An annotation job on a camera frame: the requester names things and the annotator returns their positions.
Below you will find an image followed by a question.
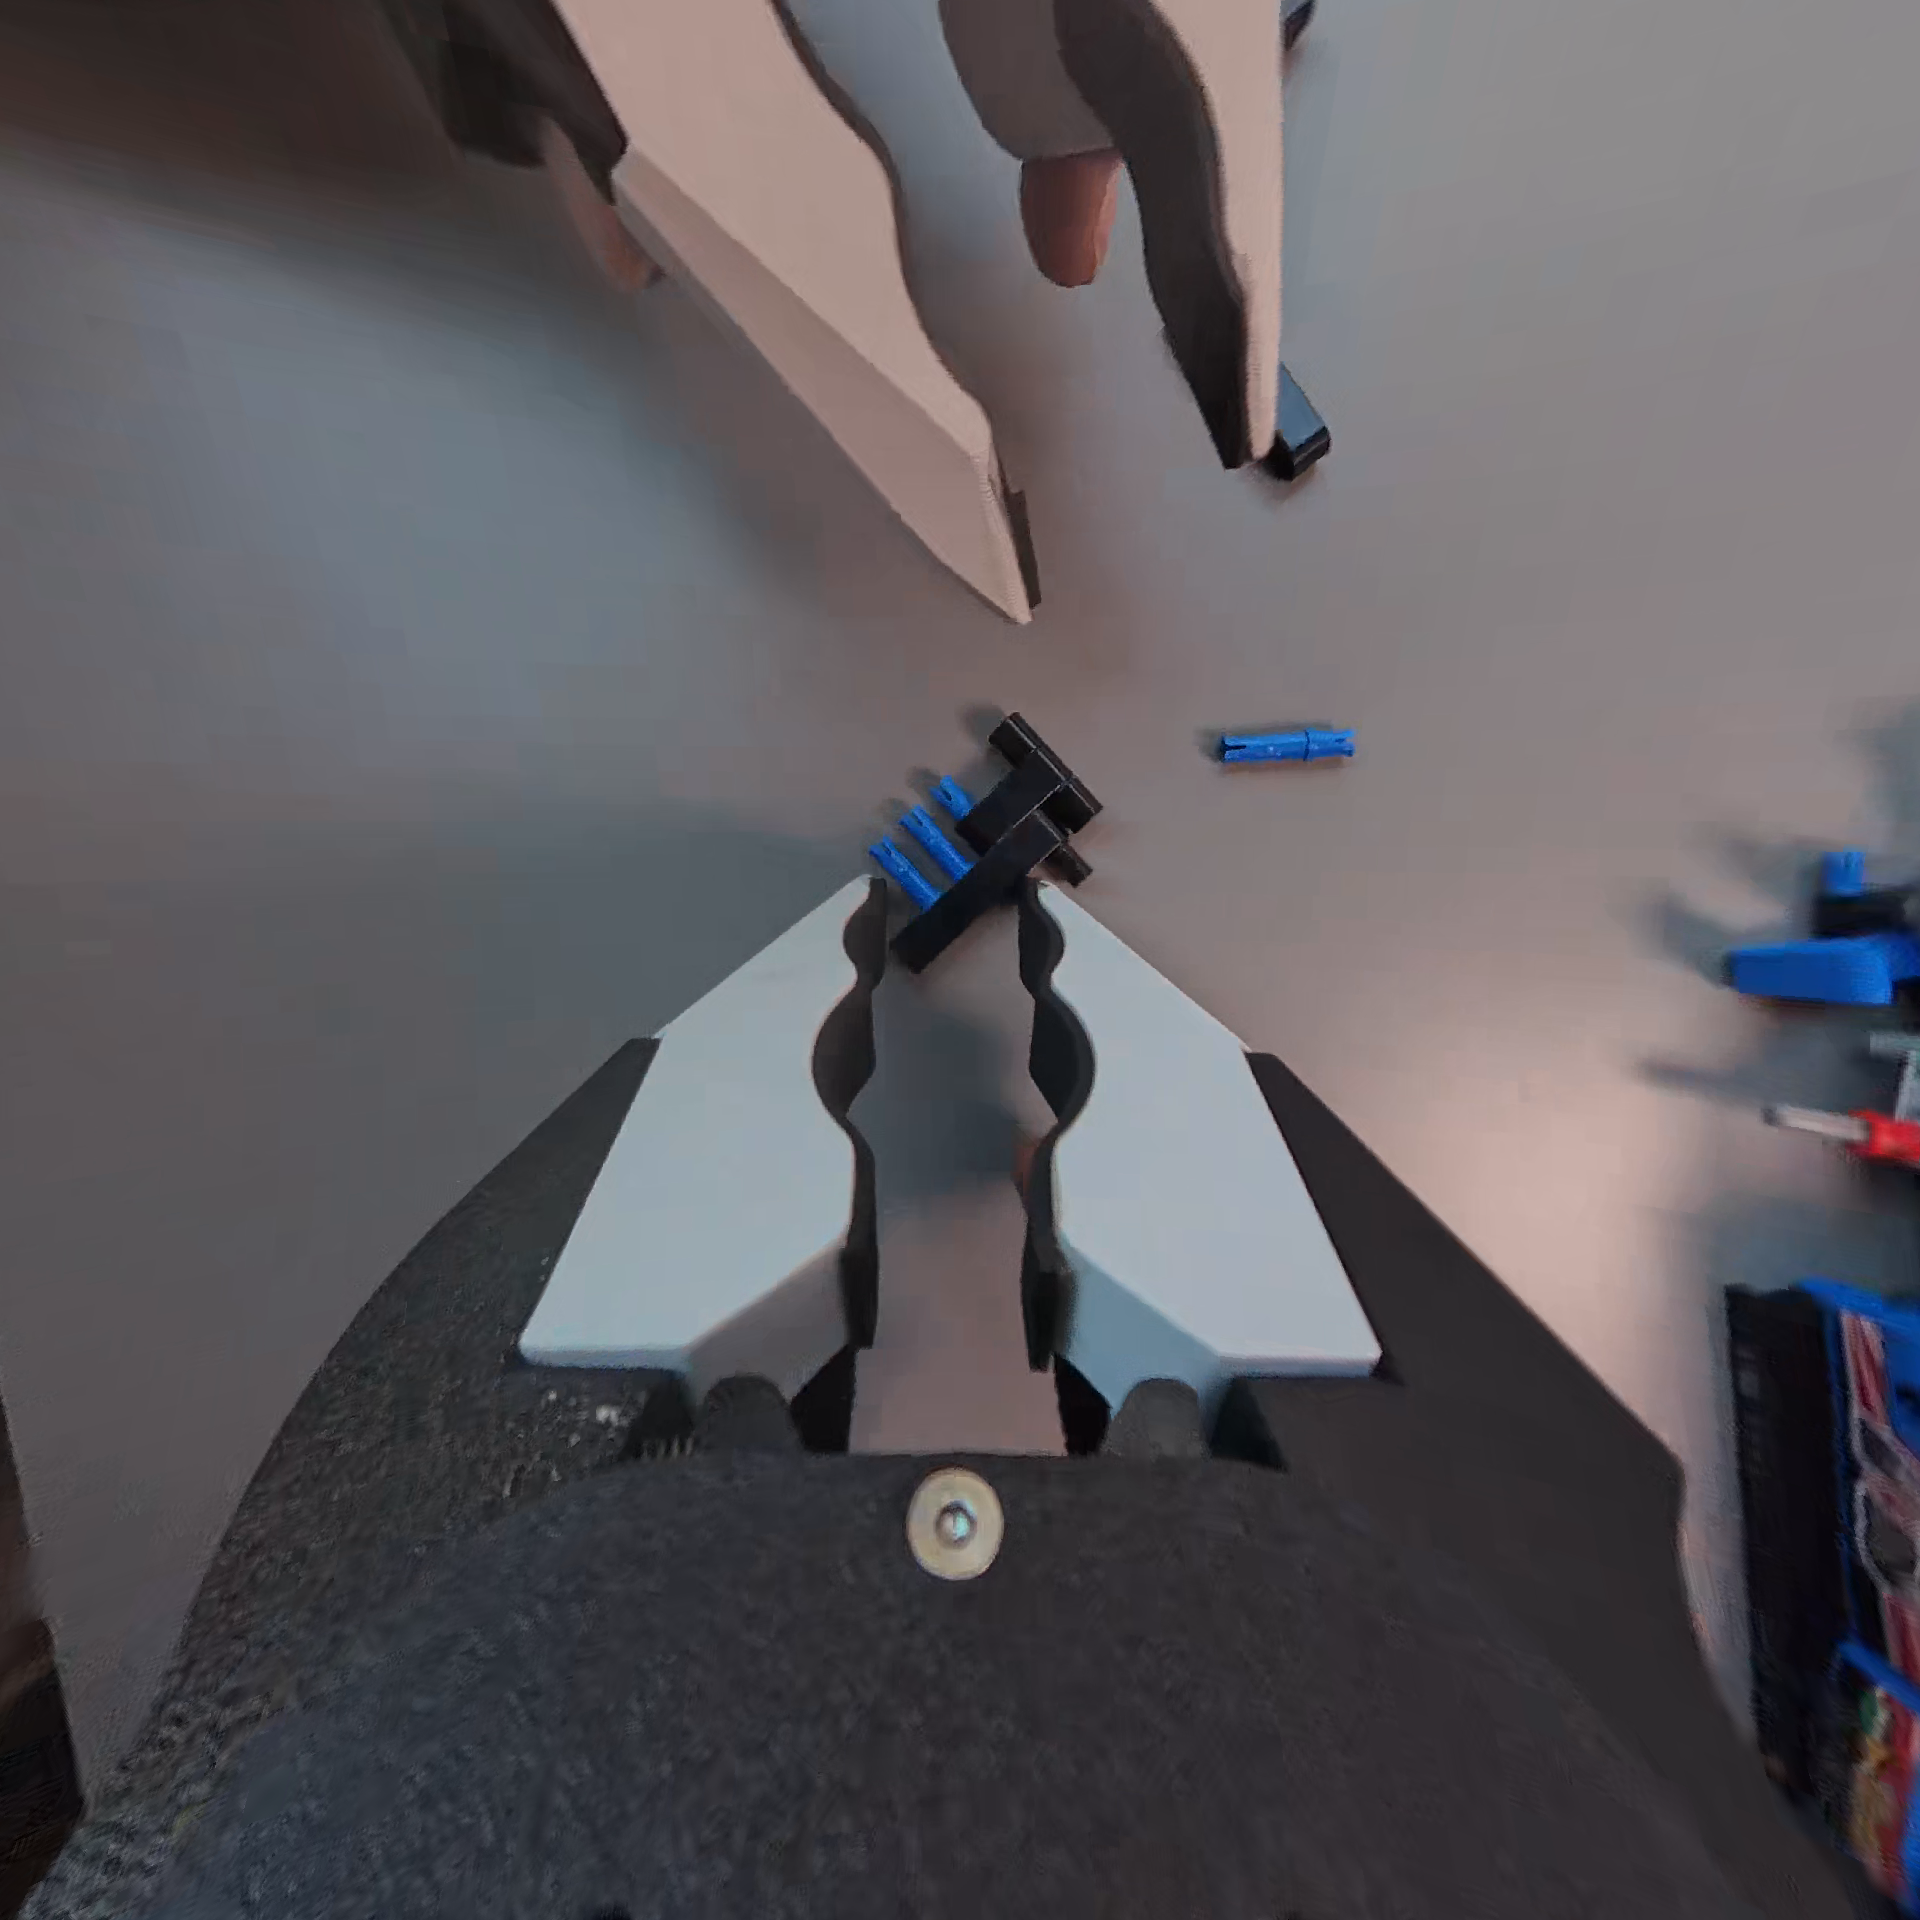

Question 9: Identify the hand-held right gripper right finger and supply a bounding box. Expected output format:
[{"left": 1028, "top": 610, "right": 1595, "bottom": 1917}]
[{"left": 1017, "top": 880, "right": 1384, "bottom": 1416}]

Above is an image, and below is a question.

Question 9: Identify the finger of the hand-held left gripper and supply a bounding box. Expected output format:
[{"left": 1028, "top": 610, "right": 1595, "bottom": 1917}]
[
  {"left": 551, "top": 0, "right": 1046, "bottom": 627},
  {"left": 1055, "top": 0, "right": 1296, "bottom": 471}
]

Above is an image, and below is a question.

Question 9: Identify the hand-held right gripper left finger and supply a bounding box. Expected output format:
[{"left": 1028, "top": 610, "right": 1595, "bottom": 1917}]
[{"left": 518, "top": 879, "right": 889, "bottom": 1413}]

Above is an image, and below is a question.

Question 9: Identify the long black brick beam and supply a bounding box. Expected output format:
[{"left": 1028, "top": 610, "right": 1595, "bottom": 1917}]
[{"left": 1257, "top": 364, "right": 1335, "bottom": 482}]

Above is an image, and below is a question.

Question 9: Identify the black beam with blue pins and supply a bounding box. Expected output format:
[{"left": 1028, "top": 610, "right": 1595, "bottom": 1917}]
[{"left": 867, "top": 711, "right": 1107, "bottom": 976}]

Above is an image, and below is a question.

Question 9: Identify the grey desk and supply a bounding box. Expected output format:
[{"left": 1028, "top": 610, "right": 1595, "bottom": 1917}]
[{"left": 0, "top": 0, "right": 1920, "bottom": 1920}]

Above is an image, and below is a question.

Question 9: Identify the person's left hand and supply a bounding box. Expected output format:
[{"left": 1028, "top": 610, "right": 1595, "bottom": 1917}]
[{"left": 1020, "top": 147, "right": 1120, "bottom": 291}]

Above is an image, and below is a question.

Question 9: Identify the toy brick race car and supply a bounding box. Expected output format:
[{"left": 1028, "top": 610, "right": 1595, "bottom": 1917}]
[{"left": 1721, "top": 849, "right": 1920, "bottom": 1913}]

